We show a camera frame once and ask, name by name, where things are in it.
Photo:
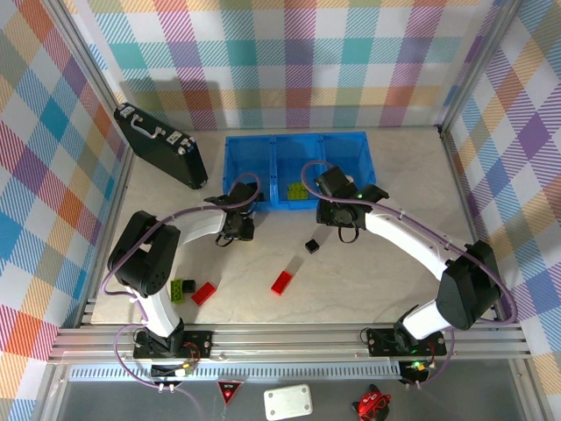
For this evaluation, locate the small black lego brick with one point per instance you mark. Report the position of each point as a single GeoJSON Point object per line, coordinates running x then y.
{"type": "Point", "coordinates": [189, 286]}
{"type": "Point", "coordinates": [312, 246]}

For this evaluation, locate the red lego brick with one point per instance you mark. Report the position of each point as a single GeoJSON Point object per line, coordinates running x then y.
{"type": "Point", "coordinates": [203, 293]}
{"type": "Point", "coordinates": [281, 283]}

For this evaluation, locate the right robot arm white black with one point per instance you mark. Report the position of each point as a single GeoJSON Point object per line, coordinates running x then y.
{"type": "Point", "coordinates": [469, 289]}

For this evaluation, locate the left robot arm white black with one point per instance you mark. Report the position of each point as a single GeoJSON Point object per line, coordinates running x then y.
{"type": "Point", "coordinates": [144, 259]}

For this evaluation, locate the blue three-compartment bin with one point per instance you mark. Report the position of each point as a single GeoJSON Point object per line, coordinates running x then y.
{"type": "Point", "coordinates": [250, 151]}

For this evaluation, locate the black briefcase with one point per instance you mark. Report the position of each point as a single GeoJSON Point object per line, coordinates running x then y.
{"type": "Point", "coordinates": [162, 153]}

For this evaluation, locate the red triangle sign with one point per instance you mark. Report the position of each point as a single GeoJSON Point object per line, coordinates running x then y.
{"type": "Point", "coordinates": [229, 389]}

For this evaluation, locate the small connector board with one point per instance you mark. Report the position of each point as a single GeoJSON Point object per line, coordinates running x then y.
{"type": "Point", "coordinates": [175, 372]}
{"type": "Point", "coordinates": [416, 366]}

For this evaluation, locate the white plastic box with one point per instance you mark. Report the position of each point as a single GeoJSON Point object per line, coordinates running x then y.
{"type": "Point", "coordinates": [289, 401]}

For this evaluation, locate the red clamp front ledge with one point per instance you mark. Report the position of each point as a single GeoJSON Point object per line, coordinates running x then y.
{"type": "Point", "coordinates": [372, 403]}

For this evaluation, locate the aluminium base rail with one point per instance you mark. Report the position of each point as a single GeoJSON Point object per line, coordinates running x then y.
{"type": "Point", "coordinates": [285, 342]}

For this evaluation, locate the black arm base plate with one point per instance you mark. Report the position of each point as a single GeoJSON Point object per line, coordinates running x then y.
{"type": "Point", "coordinates": [379, 342]}
{"type": "Point", "coordinates": [199, 344]}

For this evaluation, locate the aluminium side rail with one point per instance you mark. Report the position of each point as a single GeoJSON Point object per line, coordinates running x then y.
{"type": "Point", "coordinates": [458, 175]}
{"type": "Point", "coordinates": [116, 197]}

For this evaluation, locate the aluminium frame post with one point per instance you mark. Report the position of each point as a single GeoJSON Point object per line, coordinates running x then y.
{"type": "Point", "coordinates": [92, 66]}
{"type": "Point", "coordinates": [477, 66]}

